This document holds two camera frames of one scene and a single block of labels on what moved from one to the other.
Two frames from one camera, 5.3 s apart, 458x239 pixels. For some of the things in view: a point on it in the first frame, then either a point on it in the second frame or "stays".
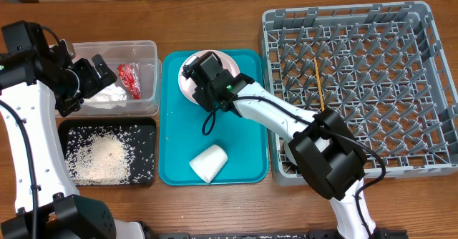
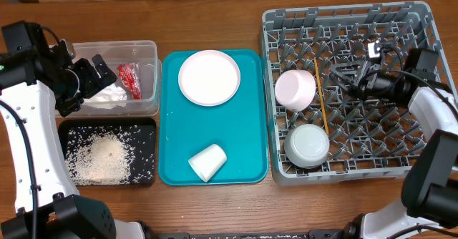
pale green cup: (207, 162) stays
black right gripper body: (204, 97) → (379, 84)
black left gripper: (93, 83) stays
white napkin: (108, 96) stays
